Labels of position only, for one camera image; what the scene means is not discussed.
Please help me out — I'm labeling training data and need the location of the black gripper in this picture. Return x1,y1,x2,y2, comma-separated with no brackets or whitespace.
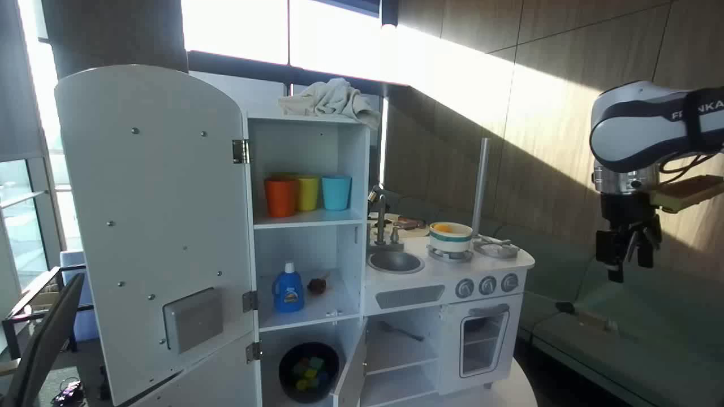
594,189,665,285

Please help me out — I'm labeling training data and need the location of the white oven door with window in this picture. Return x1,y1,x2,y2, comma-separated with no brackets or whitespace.
439,297,525,399

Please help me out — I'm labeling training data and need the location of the short white cabinet door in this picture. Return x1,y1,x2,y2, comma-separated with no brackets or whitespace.
123,336,266,407

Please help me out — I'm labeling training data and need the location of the tall white fridge door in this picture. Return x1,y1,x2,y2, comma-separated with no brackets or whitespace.
53,64,260,407

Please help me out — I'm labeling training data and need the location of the dark item on sofa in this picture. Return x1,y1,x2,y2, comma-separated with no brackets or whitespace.
555,301,622,336

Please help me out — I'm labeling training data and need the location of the grey green sofa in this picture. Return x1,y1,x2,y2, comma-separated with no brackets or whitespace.
519,258,724,407

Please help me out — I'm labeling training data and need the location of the small silver pan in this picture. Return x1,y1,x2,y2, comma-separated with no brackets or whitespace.
473,236,521,263

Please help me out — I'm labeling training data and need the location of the white vertical pole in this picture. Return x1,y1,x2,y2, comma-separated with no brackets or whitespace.
469,137,492,239

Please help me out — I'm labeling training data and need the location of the white toy kitchen body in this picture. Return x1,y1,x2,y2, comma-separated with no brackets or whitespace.
244,112,539,407

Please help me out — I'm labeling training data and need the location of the grey toy sink basin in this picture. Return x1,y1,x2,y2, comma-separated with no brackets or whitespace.
367,246,426,276

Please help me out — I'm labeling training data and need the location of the grey toy faucet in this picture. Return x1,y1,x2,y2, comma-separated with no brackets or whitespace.
367,187,405,252

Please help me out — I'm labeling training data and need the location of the blue plastic cup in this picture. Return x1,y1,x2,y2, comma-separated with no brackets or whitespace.
319,174,355,214

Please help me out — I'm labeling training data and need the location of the yellow plastic cup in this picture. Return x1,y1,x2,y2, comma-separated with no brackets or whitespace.
295,174,321,215

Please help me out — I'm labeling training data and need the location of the green and yellow toy food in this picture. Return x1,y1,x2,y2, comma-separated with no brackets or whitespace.
293,355,328,395

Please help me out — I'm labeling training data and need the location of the crumpled white towel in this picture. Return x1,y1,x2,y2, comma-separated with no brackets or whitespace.
278,78,383,127

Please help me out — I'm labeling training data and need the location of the blue detergent bottle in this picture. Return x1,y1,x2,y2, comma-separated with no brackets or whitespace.
271,261,307,314

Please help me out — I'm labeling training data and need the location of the orange plastic cup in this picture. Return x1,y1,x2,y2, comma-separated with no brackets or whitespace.
263,176,302,222

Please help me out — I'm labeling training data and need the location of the black bowl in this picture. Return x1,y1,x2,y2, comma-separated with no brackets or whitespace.
277,343,341,405

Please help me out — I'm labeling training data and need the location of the light blue storage box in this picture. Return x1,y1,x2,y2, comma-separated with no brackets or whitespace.
60,249,99,344

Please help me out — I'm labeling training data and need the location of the dark object on floor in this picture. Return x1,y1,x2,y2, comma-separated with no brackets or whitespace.
51,379,87,407

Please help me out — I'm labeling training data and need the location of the black chair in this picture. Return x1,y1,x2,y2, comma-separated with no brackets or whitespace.
0,266,87,407

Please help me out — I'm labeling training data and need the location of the tan wrist camera mount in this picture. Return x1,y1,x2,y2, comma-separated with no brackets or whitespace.
649,174,724,215

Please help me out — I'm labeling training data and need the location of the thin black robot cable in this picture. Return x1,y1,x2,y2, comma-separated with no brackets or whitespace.
655,149,723,189

